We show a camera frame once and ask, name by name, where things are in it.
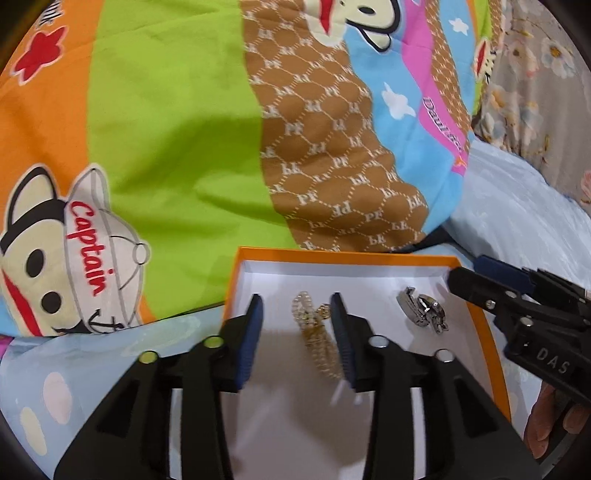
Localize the silver metal wristwatch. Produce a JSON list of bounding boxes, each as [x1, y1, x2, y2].
[[397, 287, 449, 335]]

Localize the orange jewelry box tray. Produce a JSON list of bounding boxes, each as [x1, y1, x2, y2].
[[168, 246, 513, 480]]

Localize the right human hand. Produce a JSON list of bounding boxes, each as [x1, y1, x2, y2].
[[524, 382, 590, 459]]

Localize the pale blue plain duvet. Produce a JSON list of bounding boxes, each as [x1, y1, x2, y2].
[[444, 139, 590, 289]]

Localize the grey floral bedsheet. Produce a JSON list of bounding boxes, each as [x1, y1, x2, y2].
[[474, 1, 590, 210]]

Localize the colourful monkey cartoon quilt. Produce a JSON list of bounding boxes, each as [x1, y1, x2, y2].
[[1, 1, 502, 337]]

